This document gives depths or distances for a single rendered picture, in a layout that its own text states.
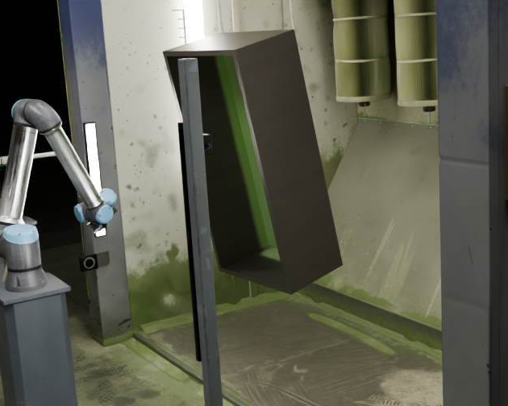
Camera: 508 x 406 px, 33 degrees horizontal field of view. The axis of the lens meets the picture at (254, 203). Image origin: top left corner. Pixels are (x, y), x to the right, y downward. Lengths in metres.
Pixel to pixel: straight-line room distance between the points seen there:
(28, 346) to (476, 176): 2.33
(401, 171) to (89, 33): 1.96
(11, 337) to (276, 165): 1.41
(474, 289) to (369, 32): 2.92
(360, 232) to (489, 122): 3.00
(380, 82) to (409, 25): 0.58
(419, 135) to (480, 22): 2.99
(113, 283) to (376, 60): 1.98
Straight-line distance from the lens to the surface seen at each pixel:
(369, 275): 4.94
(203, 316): 2.90
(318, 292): 5.23
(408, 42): 4.63
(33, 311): 3.90
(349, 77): 5.07
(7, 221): 4.04
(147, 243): 4.92
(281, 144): 3.94
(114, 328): 4.95
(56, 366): 4.01
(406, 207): 4.95
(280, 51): 3.91
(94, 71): 4.69
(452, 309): 2.41
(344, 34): 5.06
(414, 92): 4.64
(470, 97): 2.23
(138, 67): 4.79
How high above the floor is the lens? 1.73
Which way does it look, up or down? 12 degrees down
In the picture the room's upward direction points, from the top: 4 degrees counter-clockwise
